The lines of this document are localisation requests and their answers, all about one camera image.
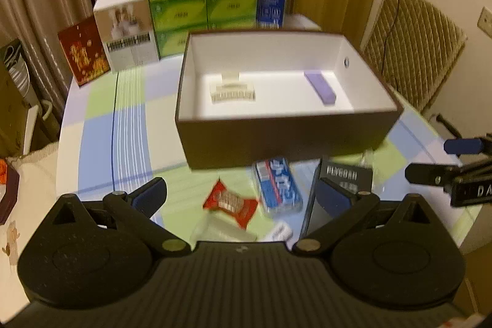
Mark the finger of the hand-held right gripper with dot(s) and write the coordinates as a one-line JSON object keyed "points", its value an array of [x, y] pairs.
{"points": [[422, 173], [461, 146]]}

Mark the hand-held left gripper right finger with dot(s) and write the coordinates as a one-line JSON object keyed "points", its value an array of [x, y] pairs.
{"points": [[332, 194]]}

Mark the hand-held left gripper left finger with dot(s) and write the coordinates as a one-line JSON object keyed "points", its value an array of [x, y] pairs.
{"points": [[152, 191]]}

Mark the brown storage box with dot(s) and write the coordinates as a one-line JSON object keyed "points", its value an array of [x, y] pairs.
{"points": [[269, 143]]}

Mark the checked cloth desktop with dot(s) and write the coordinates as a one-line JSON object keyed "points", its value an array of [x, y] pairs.
{"points": [[127, 128]]}

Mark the black card packet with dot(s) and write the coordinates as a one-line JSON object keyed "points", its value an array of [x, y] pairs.
{"points": [[348, 172]]}

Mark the blue and white packet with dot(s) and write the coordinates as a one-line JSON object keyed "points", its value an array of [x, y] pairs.
{"points": [[278, 184]]}

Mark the small white item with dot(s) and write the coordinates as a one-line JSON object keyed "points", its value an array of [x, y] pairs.
{"points": [[280, 232]]}

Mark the red snack packet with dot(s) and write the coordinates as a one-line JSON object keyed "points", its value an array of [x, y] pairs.
{"points": [[230, 203]]}

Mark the purple tube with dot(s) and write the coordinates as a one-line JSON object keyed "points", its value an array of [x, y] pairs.
{"points": [[321, 88]]}

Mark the chair with quilted cover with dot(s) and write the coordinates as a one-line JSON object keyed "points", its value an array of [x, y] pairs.
{"points": [[419, 43]]}

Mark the cream printed cushion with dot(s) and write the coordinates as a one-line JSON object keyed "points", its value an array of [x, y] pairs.
{"points": [[34, 197]]}

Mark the white hair claw clip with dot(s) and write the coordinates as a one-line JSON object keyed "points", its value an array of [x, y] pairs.
{"points": [[230, 91]]}

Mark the dark red box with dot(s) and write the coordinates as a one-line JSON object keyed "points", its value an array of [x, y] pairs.
{"points": [[9, 193]]}

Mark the red box with gold print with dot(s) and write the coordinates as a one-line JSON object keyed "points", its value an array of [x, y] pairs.
{"points": [[82, 51]]}

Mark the white product box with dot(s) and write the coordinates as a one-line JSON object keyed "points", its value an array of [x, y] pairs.
{"points": [[123, 24]]}

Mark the beige wall socket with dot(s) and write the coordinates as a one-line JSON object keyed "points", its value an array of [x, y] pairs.
{"points": [[485, 20]]}

